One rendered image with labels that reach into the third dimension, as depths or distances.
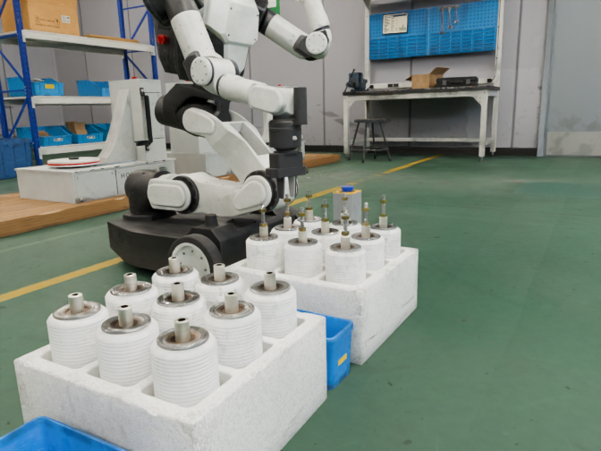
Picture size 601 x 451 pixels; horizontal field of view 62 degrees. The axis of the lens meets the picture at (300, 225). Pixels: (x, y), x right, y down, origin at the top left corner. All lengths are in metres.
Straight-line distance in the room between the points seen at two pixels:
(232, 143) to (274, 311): 0.91
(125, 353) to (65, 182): 2.44
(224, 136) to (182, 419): 1.15
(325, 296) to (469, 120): 5.28
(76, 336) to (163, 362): 0.21
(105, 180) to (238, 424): 2.61
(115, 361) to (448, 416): 0.61
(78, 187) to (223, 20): 1.74
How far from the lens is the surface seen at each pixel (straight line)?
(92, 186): 3.22
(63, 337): 0.91
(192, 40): 1.55
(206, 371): 0.76
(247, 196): 1.66
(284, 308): 0.92
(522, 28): 6.28
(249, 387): 0.81
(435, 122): 6.42
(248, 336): 0.83
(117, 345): 0.82
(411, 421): 1.03
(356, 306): 1.14
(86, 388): 0.85
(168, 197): 1.89
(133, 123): 3.62
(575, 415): 1.13
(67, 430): 0.88
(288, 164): 1.35
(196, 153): 3.96
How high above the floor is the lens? 0.57
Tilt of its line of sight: 13 degrees down
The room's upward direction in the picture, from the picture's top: 2 degrees counter-clockwise
